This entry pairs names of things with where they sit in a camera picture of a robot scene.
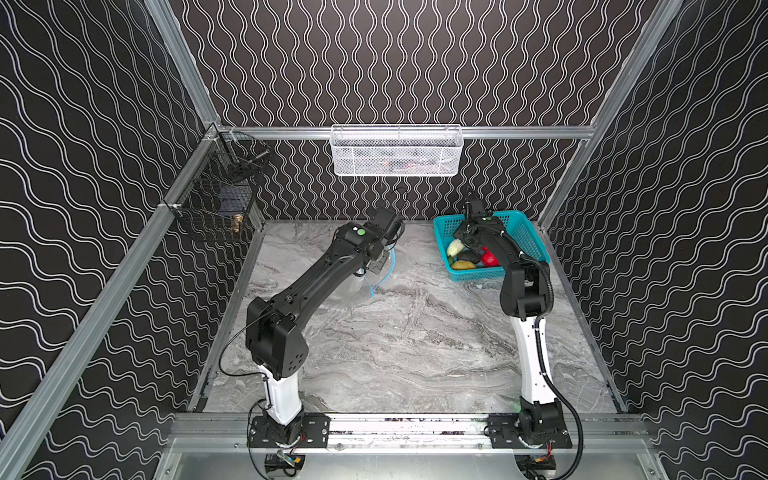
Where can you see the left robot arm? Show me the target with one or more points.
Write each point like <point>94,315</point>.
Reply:
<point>274,327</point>

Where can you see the yellow toy potato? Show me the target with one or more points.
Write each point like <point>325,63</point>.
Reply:
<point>461,265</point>

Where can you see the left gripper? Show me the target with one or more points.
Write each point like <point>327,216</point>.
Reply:
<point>372,264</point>

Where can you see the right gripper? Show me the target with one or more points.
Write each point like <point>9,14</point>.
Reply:
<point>470,241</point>

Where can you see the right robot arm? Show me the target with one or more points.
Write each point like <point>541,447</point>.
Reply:
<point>527,297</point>

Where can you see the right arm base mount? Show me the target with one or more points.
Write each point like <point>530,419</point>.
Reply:
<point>527,429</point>

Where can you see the black wire wall basket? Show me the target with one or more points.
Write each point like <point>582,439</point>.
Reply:
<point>216,208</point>

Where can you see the white mesh wall basket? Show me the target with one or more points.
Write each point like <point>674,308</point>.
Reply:
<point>396,150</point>

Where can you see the clear zip top bag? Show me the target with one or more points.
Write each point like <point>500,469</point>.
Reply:
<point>369,284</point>

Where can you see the dark toy eggplant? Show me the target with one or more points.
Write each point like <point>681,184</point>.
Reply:
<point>469,256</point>

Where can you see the teal plastic basket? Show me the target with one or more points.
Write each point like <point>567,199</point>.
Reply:
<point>514,233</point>

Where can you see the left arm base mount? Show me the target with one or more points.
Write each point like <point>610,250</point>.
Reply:
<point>288,432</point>

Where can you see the red toy tomato lower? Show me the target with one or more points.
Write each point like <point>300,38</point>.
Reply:
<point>488,258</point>

